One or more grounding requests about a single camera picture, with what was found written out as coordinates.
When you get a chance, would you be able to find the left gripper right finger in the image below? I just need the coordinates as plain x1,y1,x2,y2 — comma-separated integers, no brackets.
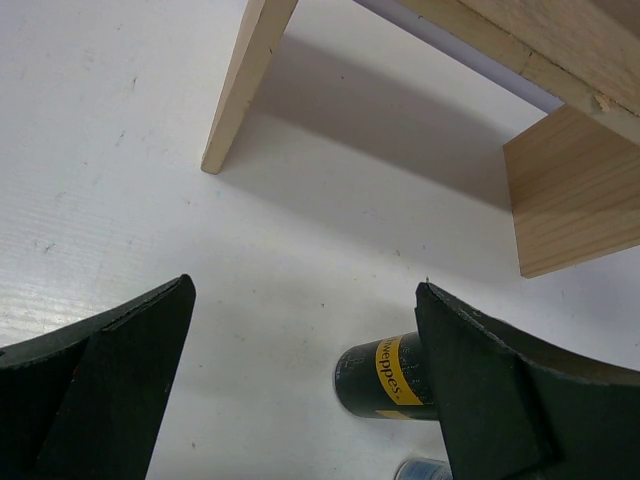
415,282,639,479

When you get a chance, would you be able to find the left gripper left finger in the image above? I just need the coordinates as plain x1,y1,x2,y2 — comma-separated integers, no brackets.
1,275,196,479

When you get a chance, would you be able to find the wooden two-tier shelf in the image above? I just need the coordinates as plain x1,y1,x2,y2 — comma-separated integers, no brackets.
202,1,639,278

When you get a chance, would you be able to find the silver blue can centre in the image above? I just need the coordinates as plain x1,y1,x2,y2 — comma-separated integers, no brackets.
394,458,453,480

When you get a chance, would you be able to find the black can far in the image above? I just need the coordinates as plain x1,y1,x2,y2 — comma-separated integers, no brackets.
334,332,438,421

